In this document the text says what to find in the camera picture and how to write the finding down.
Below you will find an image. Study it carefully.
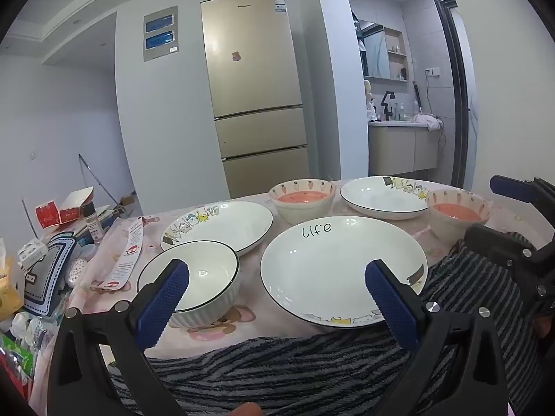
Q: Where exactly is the green packet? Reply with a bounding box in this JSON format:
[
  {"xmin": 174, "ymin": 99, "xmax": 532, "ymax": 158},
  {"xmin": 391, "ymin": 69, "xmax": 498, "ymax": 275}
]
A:
[{"xmin": 0, "ymin": 333, "xmax": 33, "ymax": 378}]

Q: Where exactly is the white dotted round case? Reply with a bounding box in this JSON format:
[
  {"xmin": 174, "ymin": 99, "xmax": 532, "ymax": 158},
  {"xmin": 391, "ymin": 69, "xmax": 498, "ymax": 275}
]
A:
[{"xmin": 65, "ymin": 258, "xmax": 87, "ymax": 287}]

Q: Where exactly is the spice bottle black cap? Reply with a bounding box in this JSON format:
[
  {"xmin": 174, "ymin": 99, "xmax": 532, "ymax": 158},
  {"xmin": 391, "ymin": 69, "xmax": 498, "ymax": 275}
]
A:
[{"xmin": 82, "ymin": 201, "xmax": 105, "ymax": 243}]

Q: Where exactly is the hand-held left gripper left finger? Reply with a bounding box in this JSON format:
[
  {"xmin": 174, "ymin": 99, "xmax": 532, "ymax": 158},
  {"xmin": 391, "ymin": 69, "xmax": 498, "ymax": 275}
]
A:
[{"xmin": 47, "ymin": 259, "xmax": 190, "ymax": 416}]

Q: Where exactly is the person's left hand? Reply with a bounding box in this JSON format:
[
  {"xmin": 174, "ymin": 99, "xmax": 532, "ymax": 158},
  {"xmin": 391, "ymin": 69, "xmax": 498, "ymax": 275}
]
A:
[{"xmin": 228, "ymin": 402, "xmax": 263, "ymax": 416}]

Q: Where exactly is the small red box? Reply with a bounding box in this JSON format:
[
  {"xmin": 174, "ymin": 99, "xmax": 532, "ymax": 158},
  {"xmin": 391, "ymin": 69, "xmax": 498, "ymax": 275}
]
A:
[{"xmin": 35, "ymin": 201, "xmax": 61, "ymax": 228}]

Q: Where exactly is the small white printed box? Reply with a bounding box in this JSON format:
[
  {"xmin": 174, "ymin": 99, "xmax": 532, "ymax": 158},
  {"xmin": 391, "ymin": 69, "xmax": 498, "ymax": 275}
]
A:
[{"xmin": 17, "ymin": 238, "xmax": 49, "ymax": 269}]

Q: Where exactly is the pink carrot print bowl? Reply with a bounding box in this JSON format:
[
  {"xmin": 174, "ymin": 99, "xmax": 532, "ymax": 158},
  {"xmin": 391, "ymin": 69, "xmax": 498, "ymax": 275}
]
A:
[
  {"xmin": 269, "ymin": 179, "xmax": 337, "ymax": 225},
  {"xmin": 426, "ymin": 189, "xmax": 493, "ymax": 243}
]

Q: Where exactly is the white and red carton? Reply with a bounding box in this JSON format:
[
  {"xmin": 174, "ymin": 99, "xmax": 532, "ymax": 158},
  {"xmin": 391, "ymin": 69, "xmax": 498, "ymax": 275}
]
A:
[{"xmin": 58, "ymin": 186, "xmax": 95, "ymax": 222}]

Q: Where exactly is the pink cloth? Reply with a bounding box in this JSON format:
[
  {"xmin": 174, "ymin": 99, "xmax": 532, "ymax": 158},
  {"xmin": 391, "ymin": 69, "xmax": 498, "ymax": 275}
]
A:
[{"xmin": 414, "ymin": 114, "xmax": 444, "ymax": 131}]

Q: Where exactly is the beige vanity cabinet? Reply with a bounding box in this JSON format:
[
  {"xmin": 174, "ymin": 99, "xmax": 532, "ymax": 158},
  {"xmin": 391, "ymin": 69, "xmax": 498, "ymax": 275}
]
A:
[{"xmin": 368, "ymin": 121, "xmax": 439, "ymax": 177}]

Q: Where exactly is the yellow packet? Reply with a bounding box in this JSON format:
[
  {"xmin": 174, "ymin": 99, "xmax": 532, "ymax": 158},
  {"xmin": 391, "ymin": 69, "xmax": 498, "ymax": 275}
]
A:
[{"xmin": 0, "ymin": 255, "xmax": 24, "ymax": 321}]

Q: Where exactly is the stack of books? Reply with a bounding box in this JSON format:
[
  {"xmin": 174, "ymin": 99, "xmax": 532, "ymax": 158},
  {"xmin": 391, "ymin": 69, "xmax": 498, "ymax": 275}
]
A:
[{"xmin": 76, "ymin": 203, "xmax": 126, "ymax": 243}]

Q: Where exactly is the white ribbed bowl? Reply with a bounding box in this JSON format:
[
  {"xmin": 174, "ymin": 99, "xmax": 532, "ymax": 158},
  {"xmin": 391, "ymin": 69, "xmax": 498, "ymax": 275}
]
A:
[{"xmin": 136, "ymin": 240, "xmax": 241, "ymax": 328}]

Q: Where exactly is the grey striped towel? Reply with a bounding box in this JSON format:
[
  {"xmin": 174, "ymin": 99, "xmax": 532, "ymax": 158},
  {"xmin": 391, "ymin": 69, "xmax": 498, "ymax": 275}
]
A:
[{"xmin": 106, "ymin": 236, "xmax": 549, "ymax": 416}]

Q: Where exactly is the bathroom mirror cabinet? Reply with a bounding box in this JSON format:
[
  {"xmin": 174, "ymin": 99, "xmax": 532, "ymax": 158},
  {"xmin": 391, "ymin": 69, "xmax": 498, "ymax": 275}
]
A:
[{"xmin": 358, "ymin": 19, "xmax": 410, "ymax": 82}]

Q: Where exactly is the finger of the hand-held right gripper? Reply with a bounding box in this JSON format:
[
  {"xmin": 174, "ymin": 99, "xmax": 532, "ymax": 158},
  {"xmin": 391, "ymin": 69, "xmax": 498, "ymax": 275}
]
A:
[
  {"xmin": 490, "ymin": 174, "xmax": 555, "ymax": 226},
  {"xmin": 464, "ymin": 224, "xmax": 537, "ymax": 270}
]

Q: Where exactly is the black faucet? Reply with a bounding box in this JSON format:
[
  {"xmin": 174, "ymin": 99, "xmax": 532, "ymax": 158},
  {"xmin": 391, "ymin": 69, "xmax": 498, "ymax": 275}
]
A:
[{"xmin": 380, "ymin": 91, "xmax": 396, "ymax": 121}]

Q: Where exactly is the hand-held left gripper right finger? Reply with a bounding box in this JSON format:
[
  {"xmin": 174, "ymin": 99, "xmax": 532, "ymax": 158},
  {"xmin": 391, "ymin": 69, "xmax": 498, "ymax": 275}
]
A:
[{"xmin": 364, "ymin": 259, "xmax": 509, "ymax": 416}]

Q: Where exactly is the gold refrigerator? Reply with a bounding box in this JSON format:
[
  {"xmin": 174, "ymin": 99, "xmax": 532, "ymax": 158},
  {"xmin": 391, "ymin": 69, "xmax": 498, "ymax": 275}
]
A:
[{"xmin": 200, "ymin": 0, "xmax": 310, "ymax": 200}]

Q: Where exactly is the pink printed blanket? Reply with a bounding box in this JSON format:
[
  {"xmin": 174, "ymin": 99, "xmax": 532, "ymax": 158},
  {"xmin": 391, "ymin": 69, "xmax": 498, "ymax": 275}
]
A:
[{"xmin": 24, "ymin": 177, "xmax": 540, "ymax": 404}]

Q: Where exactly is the large white plate black script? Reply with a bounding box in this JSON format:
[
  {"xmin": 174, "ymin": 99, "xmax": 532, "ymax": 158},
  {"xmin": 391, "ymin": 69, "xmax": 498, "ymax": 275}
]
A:
[{"xmin": 260, "ymin": 215, "xmax": 428, "ymax": 329}]

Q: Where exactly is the white plate cartoon rim print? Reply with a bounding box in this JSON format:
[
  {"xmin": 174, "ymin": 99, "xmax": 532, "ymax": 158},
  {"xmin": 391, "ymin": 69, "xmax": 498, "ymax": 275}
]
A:
[
  {"xmin": 160, "ymin": 200, "xmax": 275, "ymax": 257},
  {"xmin": 339, "ymin": 176, "xmax": 434, "ymax": 220}
]

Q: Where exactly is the long white paper leaflet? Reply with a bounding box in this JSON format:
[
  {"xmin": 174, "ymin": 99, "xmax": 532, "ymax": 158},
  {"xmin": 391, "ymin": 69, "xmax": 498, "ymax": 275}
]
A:
[{"xmin": 92, "ymin": 217, "xmax": 145, "ymax": 291}]

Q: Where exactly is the grey wall electrical panel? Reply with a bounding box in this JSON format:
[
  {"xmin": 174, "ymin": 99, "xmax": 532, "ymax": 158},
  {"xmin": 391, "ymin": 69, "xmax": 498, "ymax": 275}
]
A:
[{"xmin": 143, "ymin": 6, "xmax": 179, "ymax": 62}]

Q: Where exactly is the metal broom stick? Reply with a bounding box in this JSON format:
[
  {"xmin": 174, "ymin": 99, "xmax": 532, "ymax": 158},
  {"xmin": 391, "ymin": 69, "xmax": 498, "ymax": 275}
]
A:
[{"xmin": 78, "ymin": 154, "xmax": 126, "ymax": 213}]

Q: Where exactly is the clear plastic bag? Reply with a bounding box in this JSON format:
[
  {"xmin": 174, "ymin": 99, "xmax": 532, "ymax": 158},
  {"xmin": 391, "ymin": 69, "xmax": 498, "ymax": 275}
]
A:
[{"xmin": 4, "ymin": 307, "xmax": 59, "ymax": 356}]

